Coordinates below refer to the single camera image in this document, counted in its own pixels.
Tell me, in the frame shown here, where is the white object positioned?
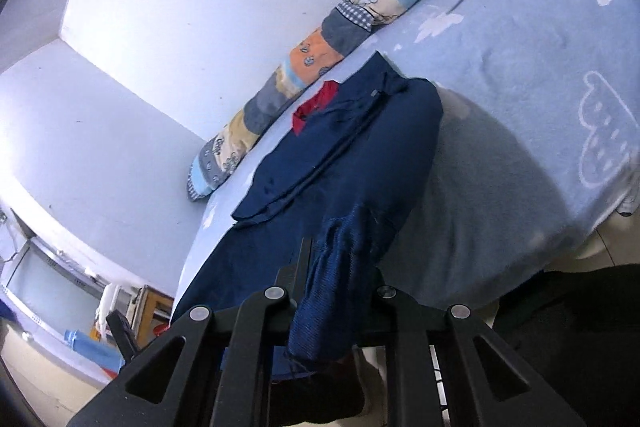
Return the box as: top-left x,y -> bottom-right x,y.
617,189 -> 640,218

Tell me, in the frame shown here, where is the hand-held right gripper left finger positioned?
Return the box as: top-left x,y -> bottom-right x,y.
70,237 -> 316,427

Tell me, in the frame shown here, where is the blue plastic bottle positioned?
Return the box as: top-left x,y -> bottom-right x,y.
64,329 -> 126,373

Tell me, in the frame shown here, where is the metal framed window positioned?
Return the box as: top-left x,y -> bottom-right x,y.
0,234 -> 107,325

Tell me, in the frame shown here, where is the navy blue work jacket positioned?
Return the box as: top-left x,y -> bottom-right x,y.
170,51 -> 445,378

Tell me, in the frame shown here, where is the wooden chair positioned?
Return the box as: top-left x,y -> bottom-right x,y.
131,286 -> 175,348

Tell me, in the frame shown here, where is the white plastic container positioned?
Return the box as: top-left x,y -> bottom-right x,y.
95,284 -> 122,338

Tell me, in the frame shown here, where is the light blue cloud-print bed sheet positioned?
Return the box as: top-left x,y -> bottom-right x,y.
170,0 -> 638,323

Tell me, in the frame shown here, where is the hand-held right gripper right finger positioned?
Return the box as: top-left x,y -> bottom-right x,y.
350,272 -> 588,427

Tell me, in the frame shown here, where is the red cloth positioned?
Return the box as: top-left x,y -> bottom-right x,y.
291,80 -> 340,136

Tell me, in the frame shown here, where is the rolled patchwork quilt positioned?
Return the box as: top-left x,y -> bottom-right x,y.
186,0 -> 463,204

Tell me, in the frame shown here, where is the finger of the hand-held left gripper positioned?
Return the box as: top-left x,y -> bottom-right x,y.
106,311 -> 140,360

